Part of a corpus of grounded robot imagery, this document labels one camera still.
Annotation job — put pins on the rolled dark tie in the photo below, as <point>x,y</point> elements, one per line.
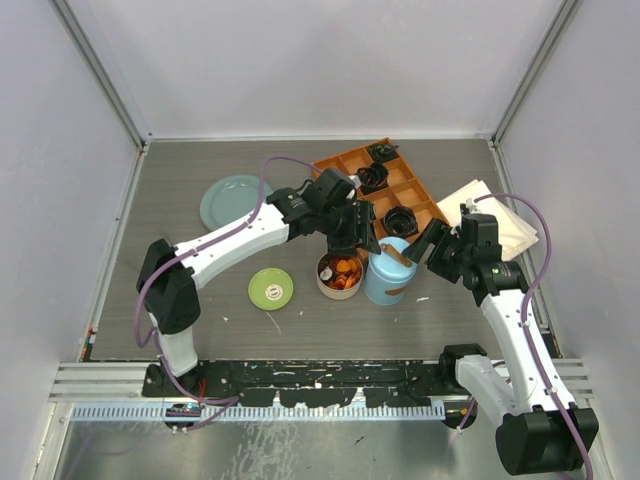
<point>372,178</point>
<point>382,152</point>

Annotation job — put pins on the white folded cloth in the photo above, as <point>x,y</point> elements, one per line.
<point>514,234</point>

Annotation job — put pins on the orange wooden compartment tray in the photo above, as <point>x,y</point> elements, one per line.
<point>404,187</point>

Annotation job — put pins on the green round lid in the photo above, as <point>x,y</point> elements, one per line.
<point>270,289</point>

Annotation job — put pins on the grey-blue plate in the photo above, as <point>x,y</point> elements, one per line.
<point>229,199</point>

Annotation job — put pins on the rolled black tie right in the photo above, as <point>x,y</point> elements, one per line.
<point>400,221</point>

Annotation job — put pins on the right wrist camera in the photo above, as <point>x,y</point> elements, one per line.
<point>479,234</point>

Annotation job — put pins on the rolled dark tie middle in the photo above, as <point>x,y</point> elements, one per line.
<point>372,178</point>

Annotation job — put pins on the slotted cable duct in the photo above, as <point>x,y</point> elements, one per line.
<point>185,413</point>

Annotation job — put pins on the blue cylindrical lunch container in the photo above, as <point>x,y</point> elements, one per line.
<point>384,292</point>

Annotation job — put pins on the silver metal bowl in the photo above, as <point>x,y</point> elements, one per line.
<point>335,294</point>

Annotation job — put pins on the pile of food pieces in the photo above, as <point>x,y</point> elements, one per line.
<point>339,273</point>

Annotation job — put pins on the rolled dark tie top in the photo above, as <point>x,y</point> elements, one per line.
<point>382,152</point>

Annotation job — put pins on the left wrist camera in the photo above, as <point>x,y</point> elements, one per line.
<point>331,189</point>

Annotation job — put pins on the blue lid with strap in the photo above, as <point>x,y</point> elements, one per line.
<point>387,265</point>

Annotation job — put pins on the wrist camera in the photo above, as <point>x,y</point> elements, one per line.
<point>331,189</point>
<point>479,234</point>

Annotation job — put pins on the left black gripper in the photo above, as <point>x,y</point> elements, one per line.
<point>348,244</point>

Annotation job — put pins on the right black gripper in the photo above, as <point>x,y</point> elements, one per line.
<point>432,233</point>

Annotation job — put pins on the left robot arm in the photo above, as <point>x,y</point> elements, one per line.
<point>171,276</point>

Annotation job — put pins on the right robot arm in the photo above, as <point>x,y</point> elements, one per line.
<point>539,428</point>

